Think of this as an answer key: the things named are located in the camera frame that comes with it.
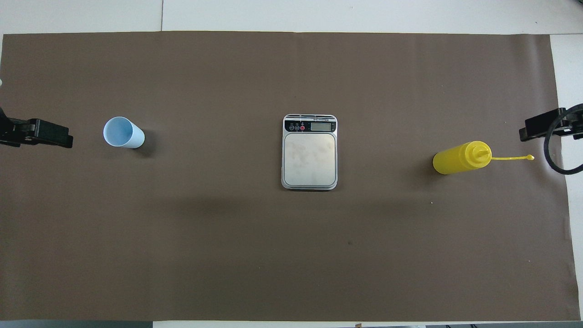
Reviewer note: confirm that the light blue plastic cup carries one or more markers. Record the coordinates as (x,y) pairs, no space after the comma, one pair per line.
(119,132)

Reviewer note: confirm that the brown table mat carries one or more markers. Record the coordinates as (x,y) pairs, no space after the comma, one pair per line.
(227,250)

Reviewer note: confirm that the yellow squeeze bottle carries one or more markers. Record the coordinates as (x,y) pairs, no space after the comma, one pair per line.
(455,159)

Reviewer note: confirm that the silver digital kitchen scale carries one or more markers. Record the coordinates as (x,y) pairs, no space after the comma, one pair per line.
(309,159)

